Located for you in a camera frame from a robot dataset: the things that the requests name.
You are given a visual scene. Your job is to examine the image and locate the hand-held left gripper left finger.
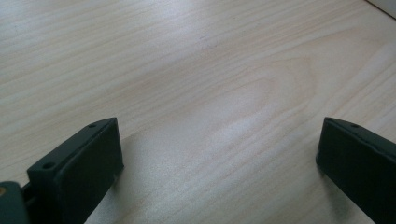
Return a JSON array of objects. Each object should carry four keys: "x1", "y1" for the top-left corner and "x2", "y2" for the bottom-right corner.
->
[{"x1": 26, "y1": 117, "x2": 125, "y2": 224}]

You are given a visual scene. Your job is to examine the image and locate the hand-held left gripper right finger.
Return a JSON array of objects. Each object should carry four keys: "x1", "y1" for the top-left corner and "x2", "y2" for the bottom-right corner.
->
[{"x1": 315, "y1": 117, "x2": 396, "y2": 224}]

